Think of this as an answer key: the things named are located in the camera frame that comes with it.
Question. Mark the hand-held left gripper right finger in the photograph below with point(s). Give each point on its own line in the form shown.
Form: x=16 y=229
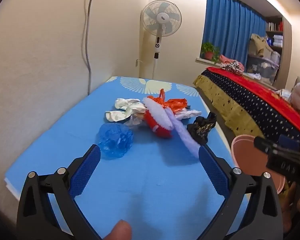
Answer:
x=213 y=172

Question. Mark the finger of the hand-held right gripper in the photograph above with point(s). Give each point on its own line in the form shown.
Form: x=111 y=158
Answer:
x=265 y=145

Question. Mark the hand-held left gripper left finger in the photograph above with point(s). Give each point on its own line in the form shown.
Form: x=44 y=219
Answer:
x=86 y=170

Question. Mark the pink plastic bin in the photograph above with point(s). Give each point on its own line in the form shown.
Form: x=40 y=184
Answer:
x=250 y=157

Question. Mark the blue plastic bag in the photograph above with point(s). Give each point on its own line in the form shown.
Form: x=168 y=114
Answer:
x=115 y=141

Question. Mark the black gold patterned wrapper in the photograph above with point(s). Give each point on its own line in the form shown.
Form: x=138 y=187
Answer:
x=202 y=128

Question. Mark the white foam net sleeve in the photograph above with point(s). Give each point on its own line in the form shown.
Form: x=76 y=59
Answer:
x=186 y=136

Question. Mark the red white plush hat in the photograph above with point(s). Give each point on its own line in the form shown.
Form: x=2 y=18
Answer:
x=157 y=120

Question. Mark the person's left hand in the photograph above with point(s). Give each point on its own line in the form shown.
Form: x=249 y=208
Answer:
x=118 y=231

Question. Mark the dark star print blanket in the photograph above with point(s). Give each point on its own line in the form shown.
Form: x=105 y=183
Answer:
x=252 y=107

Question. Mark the light blue cloth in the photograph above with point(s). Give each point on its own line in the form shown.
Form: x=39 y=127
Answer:
x=282 y=93

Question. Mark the crumpled white tissue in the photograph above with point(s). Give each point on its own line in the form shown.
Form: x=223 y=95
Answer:
x=188 y=114

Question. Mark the crumpled silver wrapper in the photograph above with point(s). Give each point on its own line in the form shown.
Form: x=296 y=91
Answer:
x=135 y=120

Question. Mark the orange plastic bag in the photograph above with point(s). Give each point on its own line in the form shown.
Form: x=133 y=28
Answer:
x=177 y=103

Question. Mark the clear plastic storage box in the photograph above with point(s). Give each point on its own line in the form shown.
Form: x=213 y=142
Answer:
x=262 y=67

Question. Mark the black white striped cloth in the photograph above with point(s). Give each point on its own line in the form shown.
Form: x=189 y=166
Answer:
x=232 y=67

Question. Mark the grey metal container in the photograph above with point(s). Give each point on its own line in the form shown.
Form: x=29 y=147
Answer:
x=275 y=57

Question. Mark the pink cloth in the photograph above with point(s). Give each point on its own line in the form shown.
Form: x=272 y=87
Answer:
x=226 y=58

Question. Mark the beige jacket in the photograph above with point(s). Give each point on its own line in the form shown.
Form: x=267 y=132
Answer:
x=258 y=43

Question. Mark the white window sill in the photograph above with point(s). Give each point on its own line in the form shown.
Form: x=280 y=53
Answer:
x=202 y=60

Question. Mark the stack of white packets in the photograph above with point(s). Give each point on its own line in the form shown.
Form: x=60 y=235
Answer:
x=278 y=40

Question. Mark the potted green plant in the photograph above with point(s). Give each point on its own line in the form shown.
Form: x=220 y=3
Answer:
x=210 y=51

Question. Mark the wooden shelf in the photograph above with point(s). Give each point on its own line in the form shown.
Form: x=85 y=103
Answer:
x=280 y=32

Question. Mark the blue curtain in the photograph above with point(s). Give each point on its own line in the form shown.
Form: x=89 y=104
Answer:
x=227 y=30

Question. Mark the white standing fan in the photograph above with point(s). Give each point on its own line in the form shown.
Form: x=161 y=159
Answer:
x=162 y=17

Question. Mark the white wall socket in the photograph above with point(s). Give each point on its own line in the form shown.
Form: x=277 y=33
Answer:
x=138 y=63

